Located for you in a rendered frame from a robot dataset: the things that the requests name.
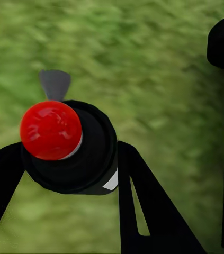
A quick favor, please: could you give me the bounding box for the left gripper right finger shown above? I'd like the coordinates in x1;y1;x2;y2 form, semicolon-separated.
117;141;205;254

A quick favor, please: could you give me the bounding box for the pesticide atomizer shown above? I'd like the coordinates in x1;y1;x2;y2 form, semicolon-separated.
19;69;119;196

